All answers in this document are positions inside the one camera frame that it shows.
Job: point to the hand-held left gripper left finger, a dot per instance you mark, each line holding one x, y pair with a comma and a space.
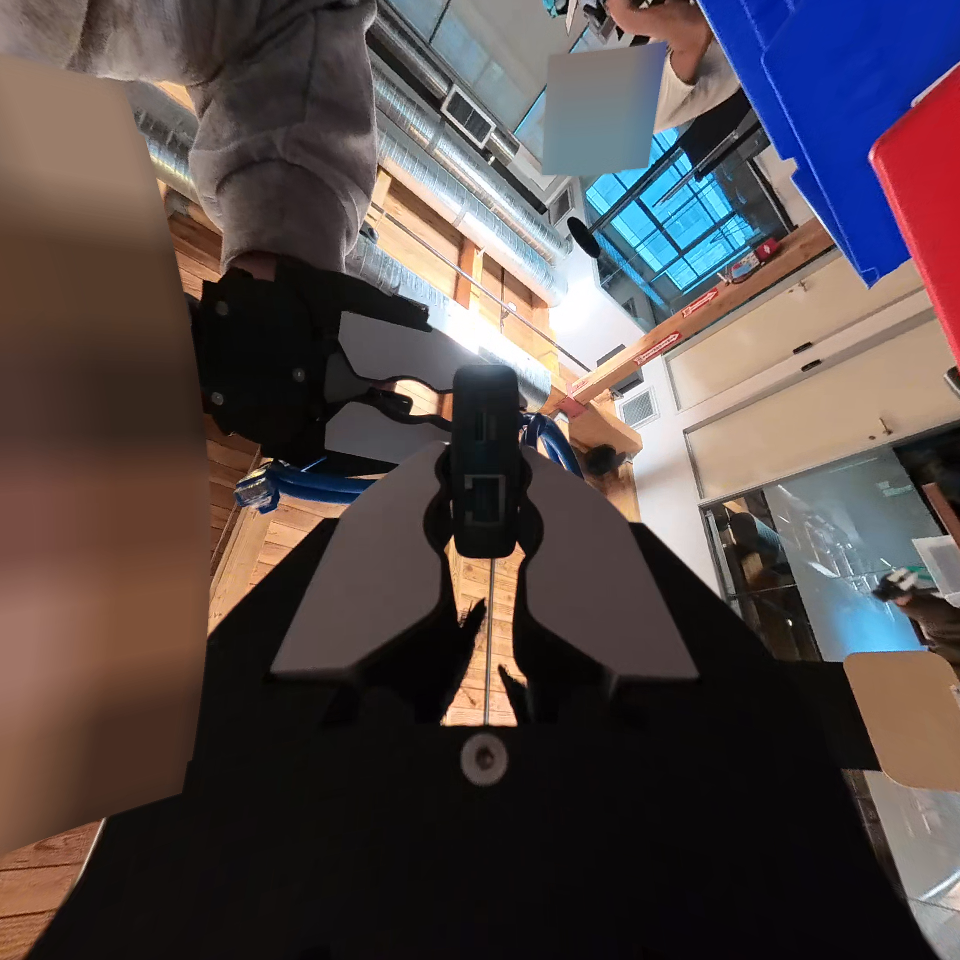
367, 592

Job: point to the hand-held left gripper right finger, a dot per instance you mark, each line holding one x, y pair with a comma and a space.
600, 592

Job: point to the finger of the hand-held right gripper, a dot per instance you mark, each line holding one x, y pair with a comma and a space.
397, 349
367, 439

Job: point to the black ethernet adapter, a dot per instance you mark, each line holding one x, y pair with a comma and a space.
487, 450

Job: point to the blue storage bin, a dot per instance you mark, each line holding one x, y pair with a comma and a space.
825, 112

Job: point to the red storage bin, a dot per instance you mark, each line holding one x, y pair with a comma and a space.
930, 225

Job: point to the person's right hand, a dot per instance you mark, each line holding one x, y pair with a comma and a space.
253, 264

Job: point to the black round beam fixture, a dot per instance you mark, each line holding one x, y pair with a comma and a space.
602, 460

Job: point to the black round disc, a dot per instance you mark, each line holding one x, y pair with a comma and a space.
583, 236

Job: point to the ceiling air vent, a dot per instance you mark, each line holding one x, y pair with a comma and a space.
466, 112

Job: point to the white door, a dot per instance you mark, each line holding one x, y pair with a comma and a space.
787, 352
810, 442

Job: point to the large grid window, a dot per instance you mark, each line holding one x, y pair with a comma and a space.
675, 225

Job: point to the red fire extinguisher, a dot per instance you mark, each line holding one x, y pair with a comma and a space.
761, 251

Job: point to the silver ribbed air duct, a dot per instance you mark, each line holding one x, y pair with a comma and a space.
480, 187
382, 266

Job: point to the white wall air vent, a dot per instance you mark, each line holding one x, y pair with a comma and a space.
639, 407

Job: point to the wooden support post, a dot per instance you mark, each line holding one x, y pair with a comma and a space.
787, 259

